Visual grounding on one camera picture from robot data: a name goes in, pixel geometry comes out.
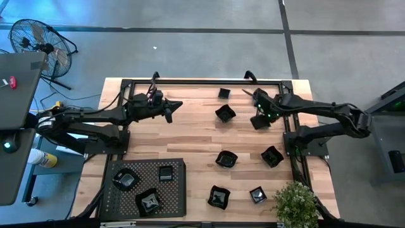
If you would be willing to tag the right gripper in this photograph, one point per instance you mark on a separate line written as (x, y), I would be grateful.
(267, 104)

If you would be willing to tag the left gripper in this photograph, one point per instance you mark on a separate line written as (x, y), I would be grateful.
(142, 109)

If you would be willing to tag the black wavy square mini plate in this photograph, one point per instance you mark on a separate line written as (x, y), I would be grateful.
(225, 113)
(260, 124)
(272, 156)
(218, 197)
(148, 202)

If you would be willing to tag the black rounded mini plate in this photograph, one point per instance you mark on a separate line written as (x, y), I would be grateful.
(126, 179)
(226, 159)

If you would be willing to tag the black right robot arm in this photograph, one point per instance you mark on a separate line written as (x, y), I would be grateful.
(316, 109)

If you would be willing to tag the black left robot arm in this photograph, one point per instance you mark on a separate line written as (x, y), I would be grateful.
(95, 115)

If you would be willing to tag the small black square mini plate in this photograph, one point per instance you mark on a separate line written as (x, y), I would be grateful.
(165, 173)
(224, 93)
(257, 195)

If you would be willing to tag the green potted plant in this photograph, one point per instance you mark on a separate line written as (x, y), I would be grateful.
(295, 206)

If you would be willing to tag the black perforated metal rack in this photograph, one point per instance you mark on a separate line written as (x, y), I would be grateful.
(177, 202)

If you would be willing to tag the yellow power plug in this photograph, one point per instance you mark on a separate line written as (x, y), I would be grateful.
(58, 104)

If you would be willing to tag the grey equipment cart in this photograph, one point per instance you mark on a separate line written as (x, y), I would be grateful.
(384, 139)

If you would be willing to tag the grey wheeled stand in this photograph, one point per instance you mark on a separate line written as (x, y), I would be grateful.
(53, 164)

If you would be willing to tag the white yellow spray can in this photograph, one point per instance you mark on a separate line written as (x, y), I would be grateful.
(44, 159)

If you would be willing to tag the black floor fan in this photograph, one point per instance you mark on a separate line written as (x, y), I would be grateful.
(41, 47)

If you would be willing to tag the grey desk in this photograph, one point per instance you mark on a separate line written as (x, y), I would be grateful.
(19, 92)

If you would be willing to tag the small red object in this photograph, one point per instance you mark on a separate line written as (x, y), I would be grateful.
(12, 82)

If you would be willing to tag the black computer mouse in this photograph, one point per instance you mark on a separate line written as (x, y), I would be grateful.
(12, 141)

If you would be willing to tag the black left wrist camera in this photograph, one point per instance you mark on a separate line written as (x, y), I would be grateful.
(157, 98)

